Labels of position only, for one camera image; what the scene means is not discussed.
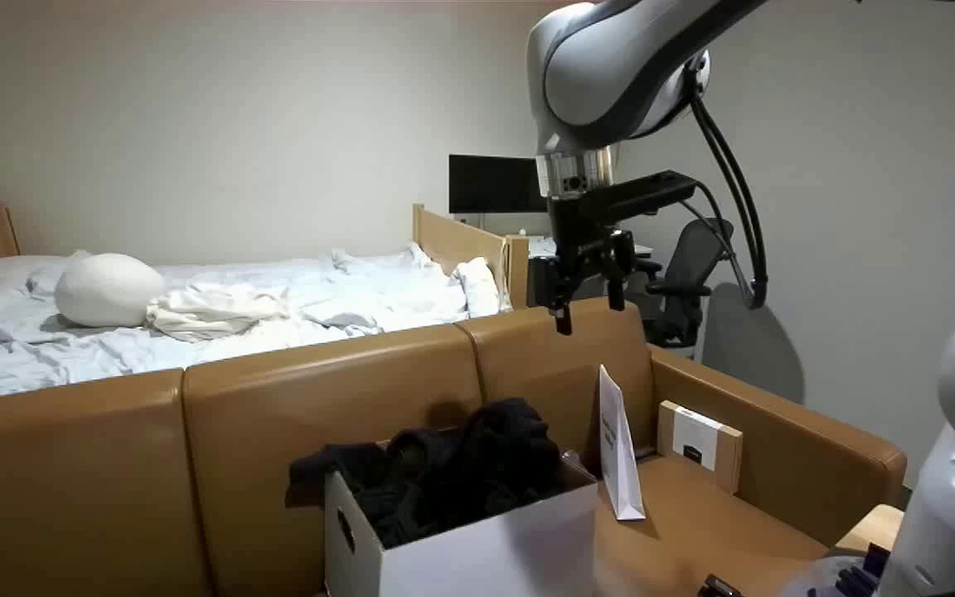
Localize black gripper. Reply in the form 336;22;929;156
543;196;638;338

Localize white cardboard box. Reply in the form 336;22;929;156
323;456;605;597

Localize black office chair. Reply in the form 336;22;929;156
629;216;737;352

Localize black computer monitor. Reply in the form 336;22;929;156
447;153;553;217

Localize grey fabric chair back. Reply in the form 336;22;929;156
702;277;811;407

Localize black clothing pile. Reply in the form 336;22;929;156
286;393;574;549

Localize white duvet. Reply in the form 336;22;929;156
277;241;504;333

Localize small shiny dark packet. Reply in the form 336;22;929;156
696;570;744;597

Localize light wooden side table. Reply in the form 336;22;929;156
832;500;906;557

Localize crumpled white cloth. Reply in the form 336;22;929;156
143;277;291;344

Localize round white pillow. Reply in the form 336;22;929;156
52;247;171;332

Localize flat white pillow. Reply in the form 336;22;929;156
0;247;91;295

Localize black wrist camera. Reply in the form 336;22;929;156
592;169;702;226

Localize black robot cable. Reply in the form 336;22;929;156
684;86;773;312

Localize wooden frame bed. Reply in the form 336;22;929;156
0;200;533;407

